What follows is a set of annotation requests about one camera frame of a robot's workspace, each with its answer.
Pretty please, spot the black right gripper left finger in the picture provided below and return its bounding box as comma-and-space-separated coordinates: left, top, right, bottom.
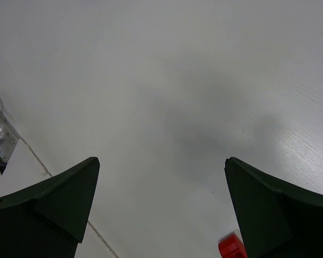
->
0, 157, 100, 257

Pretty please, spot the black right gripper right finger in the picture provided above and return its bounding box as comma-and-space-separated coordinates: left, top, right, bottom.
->
224, 157, 323, 257

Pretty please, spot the red curved lego brick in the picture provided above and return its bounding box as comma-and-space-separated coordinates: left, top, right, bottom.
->
218, 233, 248, 258

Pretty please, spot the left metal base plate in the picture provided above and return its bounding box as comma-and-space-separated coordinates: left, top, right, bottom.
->
0, 111, 20, 175

